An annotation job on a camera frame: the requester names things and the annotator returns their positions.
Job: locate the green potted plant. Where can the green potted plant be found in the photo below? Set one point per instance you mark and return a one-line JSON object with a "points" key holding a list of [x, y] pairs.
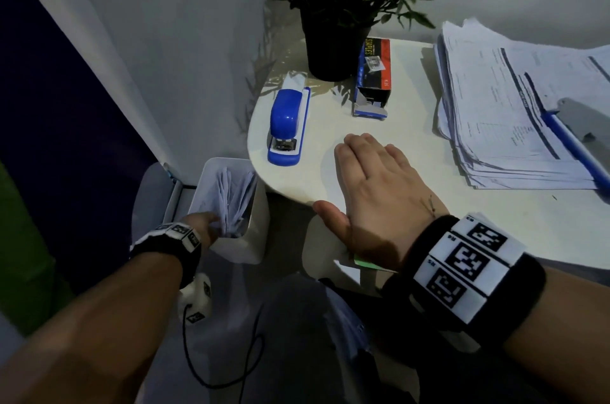
{"points": [[333, 51]]}

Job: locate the grey round stool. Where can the grey round stool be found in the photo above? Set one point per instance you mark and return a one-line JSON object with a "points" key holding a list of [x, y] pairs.
{"points": [[152, 199]]}

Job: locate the person's right hand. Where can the person's right hand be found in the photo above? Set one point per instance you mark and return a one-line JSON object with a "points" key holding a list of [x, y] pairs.
{"points": [[381, 208]]}

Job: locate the green flat board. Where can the green flat board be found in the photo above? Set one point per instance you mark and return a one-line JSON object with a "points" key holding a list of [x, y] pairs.
{"points": [[369, 264]]}

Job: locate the green leaf print mat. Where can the green leaf print mat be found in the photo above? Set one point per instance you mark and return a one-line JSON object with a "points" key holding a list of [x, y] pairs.
{"points": [[24, 265]]}

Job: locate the person's grey trousers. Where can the person's grey trousers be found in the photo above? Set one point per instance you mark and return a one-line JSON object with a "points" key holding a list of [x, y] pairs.
{"points": [[295, 346]]}

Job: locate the blue staples box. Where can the blue staples box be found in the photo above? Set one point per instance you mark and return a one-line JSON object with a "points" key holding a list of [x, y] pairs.
{"points": [[376, 79]]}

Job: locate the person's left forearm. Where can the person's left forearm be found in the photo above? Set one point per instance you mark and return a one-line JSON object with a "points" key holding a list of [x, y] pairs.
{"points": [[86, 337]]}

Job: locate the person's left hand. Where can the person's left hand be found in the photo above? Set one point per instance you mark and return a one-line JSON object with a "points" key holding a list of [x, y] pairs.
{"points": [[205, 227]]}

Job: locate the blue white stapler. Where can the blue white stapler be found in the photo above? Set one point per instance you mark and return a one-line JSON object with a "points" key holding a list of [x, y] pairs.
{"points": [[572, 144], [286, 118]]}

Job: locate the white paper bin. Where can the white paper bin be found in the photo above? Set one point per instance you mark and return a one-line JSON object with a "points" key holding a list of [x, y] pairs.
{"points": [[243, 251]]}

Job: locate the stack of printed papers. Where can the stack of printed papers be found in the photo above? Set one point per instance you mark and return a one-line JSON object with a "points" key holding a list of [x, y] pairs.
{"points": [[486, 99]]}

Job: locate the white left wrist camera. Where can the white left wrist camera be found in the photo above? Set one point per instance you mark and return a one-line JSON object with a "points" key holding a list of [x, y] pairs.
{"points": [[197, 294]]}

